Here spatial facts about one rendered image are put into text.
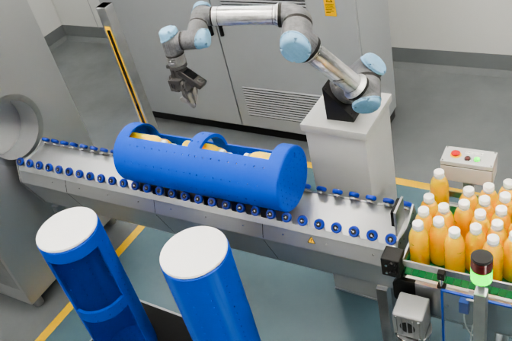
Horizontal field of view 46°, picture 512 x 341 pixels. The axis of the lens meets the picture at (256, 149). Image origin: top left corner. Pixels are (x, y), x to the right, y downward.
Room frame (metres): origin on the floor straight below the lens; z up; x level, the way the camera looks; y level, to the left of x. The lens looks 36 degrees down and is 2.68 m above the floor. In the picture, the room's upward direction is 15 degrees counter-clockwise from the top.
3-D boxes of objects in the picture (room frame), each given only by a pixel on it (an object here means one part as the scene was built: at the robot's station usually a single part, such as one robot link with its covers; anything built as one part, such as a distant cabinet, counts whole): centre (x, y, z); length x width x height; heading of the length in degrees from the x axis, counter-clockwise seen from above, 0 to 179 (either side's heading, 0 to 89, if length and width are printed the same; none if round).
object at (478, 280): (1.17, -0.57, 1.18); 0.06 x 0.06 x 0.05
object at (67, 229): (2.08, 0.90, 1.03); 0.28 x 0.28 x 0.01
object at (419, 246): (1.51, -0.49, 1.00); 0.07 x 0.07 x 0.19
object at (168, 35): (2.19, 0.21, 1.71); 0.09 x 0.08 x 0.11; 71
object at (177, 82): (2.20, 0.22, 1.55); 0.09 x 0.08 x 0.12; 54
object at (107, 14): (2.83, 0.53, 0.85); 0.06 x 0.06 x 1.70; 54
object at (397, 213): (1.68, -0.47, 0.99); 0.10 x 0.02 x 0.12; 144
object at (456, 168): (1.80, -0.81, 1.05); 0.20 x 0.10 x 0.10; 54
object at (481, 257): (1.17, -0.57, 1.18); 0.06 x 0.06 x 0.16
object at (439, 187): (1.74, -0.67, 1.00); 0.07 x 0.07 x 0.19
